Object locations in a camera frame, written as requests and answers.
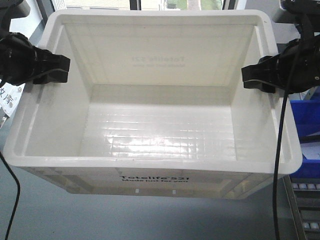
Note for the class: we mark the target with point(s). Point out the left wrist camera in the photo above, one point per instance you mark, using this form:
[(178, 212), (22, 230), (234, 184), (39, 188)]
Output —
[(13, 8)]

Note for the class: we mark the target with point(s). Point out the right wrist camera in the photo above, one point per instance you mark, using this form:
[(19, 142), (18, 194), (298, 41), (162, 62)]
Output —
[(288, 12)]

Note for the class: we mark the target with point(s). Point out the white plastic tote bin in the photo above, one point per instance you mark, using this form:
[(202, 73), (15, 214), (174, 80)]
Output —
[(154, 105)]

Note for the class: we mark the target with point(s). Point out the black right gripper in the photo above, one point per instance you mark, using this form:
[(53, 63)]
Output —
[(280, 69)]

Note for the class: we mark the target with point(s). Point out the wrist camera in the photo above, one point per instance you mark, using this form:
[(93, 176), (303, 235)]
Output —
[(288, 12), (13, 8)]

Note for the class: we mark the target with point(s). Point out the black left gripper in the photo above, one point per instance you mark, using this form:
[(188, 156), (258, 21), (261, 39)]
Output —
[(22, 62)]

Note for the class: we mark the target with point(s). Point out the blue bin right of tote right shelf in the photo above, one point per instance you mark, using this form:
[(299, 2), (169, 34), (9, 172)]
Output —
[(307, 120)]

